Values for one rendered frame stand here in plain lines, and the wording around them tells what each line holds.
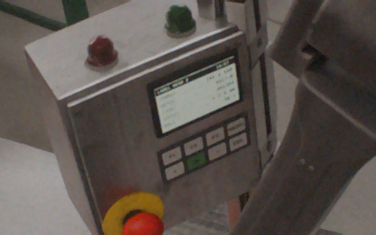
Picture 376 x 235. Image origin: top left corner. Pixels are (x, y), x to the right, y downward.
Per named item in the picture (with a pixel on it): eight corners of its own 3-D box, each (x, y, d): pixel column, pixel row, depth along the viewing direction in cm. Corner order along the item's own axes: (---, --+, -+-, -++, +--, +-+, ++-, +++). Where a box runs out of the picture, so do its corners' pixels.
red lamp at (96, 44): (82, 59, 69) (77, 37, 67) (111, 47, 69) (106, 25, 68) (94, 76, 67) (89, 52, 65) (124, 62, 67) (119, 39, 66)
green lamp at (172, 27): (160, 27, 71) (155, 5, 69) (187, 16, 71) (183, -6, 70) (174, 42, 69) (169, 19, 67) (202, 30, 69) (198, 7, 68)
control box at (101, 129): (67, 197, 84) (21, 44, 72) (216, 130, 89) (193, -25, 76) (108, 262, 77) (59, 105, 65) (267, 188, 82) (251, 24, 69)
